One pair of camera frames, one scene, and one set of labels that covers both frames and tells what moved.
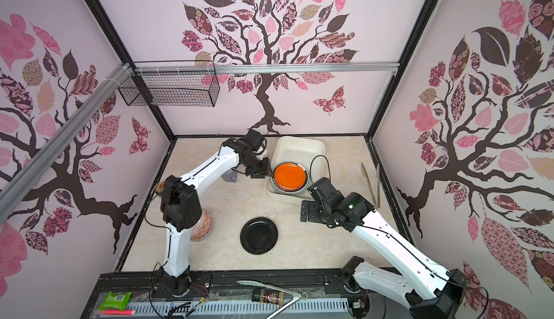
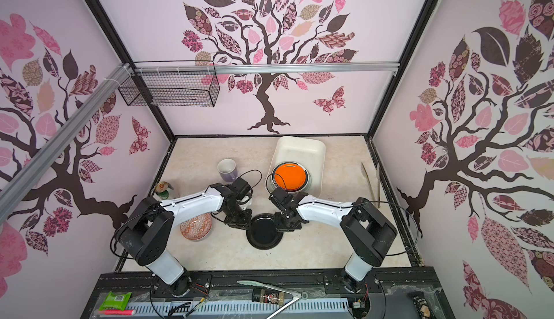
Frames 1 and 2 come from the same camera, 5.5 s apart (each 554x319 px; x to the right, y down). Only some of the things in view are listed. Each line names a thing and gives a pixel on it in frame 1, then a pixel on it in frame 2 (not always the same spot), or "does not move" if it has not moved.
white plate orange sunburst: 289,193 does not move
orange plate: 290,176 does not move
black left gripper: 263,171 → 244,223
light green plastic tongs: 257,283 does not move
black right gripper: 311,215 → 279,226
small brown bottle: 267,296 does not move
